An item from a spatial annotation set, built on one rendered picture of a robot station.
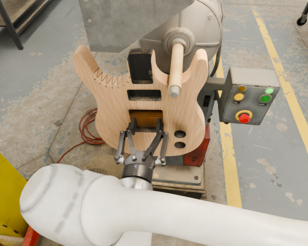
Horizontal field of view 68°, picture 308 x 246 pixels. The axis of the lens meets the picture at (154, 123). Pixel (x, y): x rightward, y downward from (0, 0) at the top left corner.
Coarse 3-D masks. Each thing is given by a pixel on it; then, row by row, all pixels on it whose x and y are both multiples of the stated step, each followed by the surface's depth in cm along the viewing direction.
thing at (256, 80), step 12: (228, 72) 82; (240, 72) 80; (252, 72) 80; (264, 72) 80; (228, 84) 81; (240, 84) 76; (252, 84) 76; (264, 84) 75; (276, 84) 75; (216, 96) 99; (228, 96) 80; (252, 96) 78; (228, 108) 84; (240, 108) 83; (252, 108) 83; (264, 108) 82; (228, 120) 89; (252, 120) 87
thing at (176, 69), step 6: (174, 48) 64; (180, 48) 63; (174, 54) 62; (180, 54) 61; (174, 60) 60; (180, 60) 60; (174, 66) 58; (180, 66) 58; (174, 72) 56; (180, 72) 57; (174, 78) 54; (180, 78) 55; (174, 84) 53; (180, 84) 54; (168, 90) 54; (180, 90) 54
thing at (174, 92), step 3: (171, 87) 53; (174, 87) 53; (177, 87) 53; (171, 90) 53; (174, 90) 52; (177, 90) 52; (171, 93) 53; (174, 93) 52; (177, 93) 52; (171, 96) 53; (174, 96) 53; (177, 96) 53
